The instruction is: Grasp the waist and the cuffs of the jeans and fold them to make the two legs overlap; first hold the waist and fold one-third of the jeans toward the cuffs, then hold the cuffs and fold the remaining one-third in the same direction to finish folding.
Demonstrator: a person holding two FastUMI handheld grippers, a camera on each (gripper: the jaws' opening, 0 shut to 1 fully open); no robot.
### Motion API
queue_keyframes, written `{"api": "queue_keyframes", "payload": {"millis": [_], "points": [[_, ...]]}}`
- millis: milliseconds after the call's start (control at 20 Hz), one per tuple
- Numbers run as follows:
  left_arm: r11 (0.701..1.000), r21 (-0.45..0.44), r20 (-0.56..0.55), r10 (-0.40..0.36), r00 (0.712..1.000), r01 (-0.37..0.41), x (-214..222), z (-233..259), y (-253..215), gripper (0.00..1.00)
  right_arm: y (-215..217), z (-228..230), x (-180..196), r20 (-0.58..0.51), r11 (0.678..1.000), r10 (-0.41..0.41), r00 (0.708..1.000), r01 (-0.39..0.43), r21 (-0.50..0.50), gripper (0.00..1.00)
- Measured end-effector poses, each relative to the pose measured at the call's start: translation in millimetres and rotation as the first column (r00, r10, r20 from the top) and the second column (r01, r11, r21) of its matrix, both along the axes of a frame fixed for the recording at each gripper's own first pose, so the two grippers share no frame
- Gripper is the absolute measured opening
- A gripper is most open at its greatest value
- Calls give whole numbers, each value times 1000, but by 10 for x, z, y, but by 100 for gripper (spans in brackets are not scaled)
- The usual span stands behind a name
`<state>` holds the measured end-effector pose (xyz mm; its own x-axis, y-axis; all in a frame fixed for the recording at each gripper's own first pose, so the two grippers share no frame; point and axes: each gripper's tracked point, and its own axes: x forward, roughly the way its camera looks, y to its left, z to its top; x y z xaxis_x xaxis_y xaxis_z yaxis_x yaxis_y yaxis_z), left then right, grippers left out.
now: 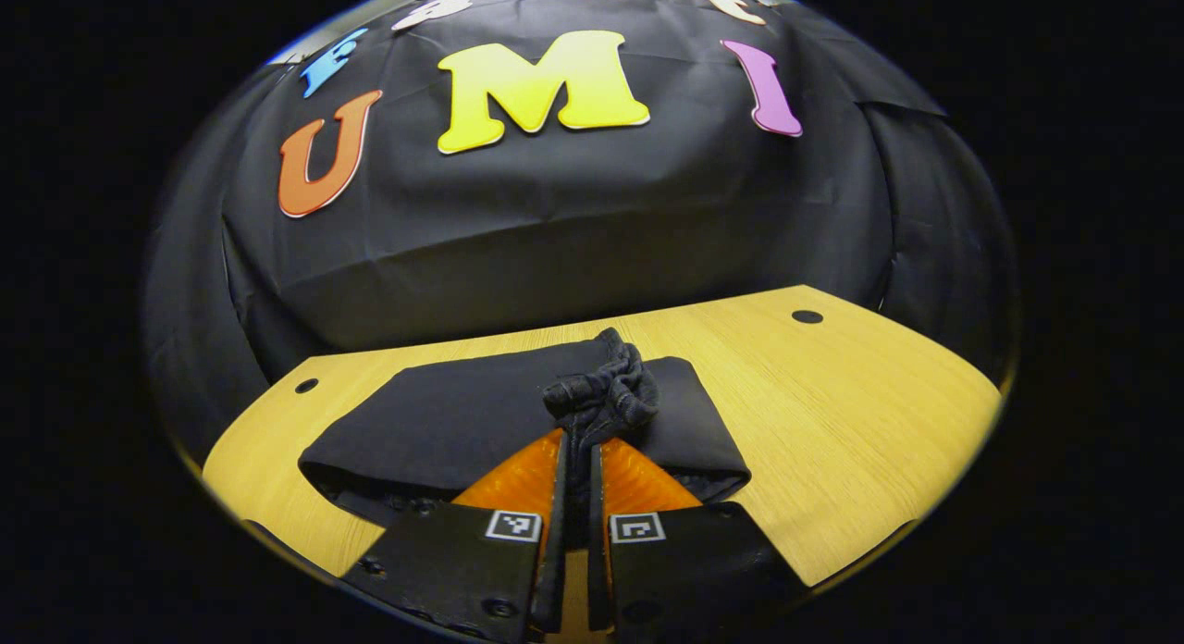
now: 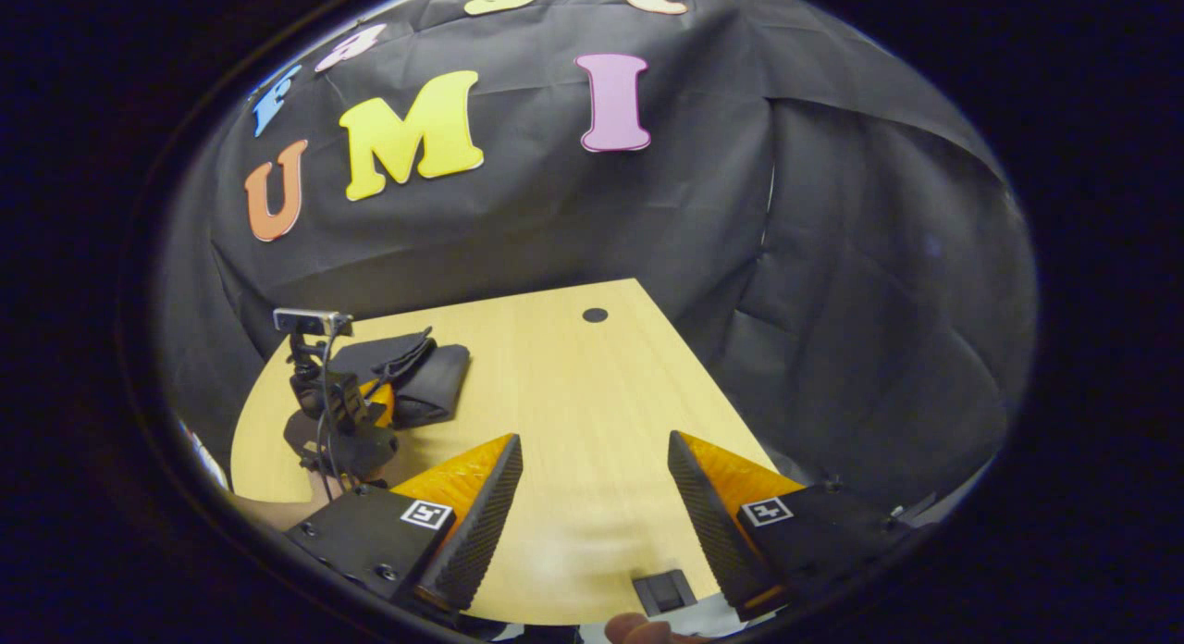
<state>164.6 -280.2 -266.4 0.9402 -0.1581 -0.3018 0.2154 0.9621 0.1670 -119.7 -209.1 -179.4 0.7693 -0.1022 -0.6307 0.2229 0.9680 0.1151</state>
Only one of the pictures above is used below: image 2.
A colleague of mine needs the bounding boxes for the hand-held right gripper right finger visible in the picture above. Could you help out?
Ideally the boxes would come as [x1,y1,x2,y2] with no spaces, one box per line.
[667,429,915,623]

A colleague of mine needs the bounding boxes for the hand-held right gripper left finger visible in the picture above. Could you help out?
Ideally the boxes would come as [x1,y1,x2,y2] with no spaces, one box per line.
[283,432,524,613]

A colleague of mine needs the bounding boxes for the dark grey jeans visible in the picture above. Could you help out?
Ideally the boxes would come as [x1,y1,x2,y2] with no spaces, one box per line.
[328,326,472,431]

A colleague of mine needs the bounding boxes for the small black box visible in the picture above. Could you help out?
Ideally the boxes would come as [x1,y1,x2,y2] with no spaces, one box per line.
[632,569,698,618]

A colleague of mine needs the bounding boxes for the black backdrop cloth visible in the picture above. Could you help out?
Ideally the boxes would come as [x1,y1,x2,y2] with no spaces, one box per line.
[153,0,1037,515]

